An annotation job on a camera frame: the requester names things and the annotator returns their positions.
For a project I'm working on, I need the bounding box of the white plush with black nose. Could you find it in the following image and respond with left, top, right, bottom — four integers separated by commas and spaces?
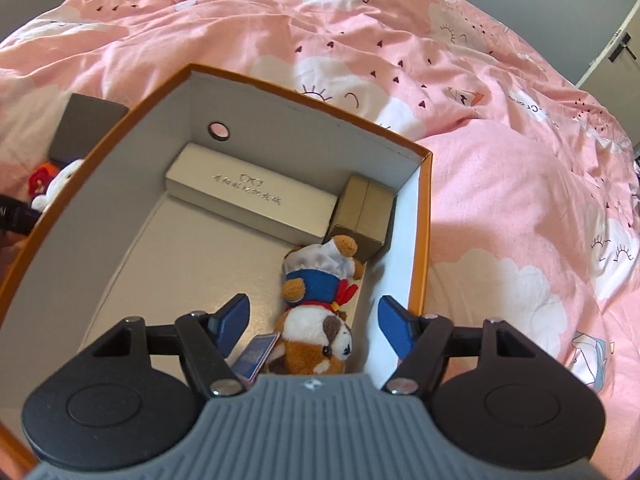
31, 159, 87, 212

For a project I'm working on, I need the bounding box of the pink printed blanket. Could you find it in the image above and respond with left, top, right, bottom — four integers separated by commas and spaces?
0, 0, 640, 398

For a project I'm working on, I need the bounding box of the black door handle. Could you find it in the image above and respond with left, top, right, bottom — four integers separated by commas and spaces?
607, 30, 631, 64

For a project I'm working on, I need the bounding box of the beige glasses case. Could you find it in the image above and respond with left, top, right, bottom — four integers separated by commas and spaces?
165, 142, 339, 247

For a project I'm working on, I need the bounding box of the dark grey flat box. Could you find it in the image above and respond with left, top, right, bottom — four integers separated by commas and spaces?
49, 92, 131, 172

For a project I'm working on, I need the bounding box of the orange cardboard storage box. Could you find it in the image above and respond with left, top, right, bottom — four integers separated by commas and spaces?
0, 63, 434, 471

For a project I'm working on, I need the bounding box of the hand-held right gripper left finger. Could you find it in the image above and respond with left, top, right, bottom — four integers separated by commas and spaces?
92, 294, 251, 398

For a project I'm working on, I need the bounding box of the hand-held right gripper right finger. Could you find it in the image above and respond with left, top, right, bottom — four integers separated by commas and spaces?
378, 296, 539, 396

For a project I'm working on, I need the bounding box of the brown sailor dog plush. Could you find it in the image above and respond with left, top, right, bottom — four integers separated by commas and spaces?
230, 234, 367, 377

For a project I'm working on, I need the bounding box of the small brown cardboard box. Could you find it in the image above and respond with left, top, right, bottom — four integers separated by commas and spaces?
327, 173, 396, 263

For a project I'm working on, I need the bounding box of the beige door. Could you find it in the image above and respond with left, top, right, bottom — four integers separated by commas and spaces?
574, 0, 640, 92

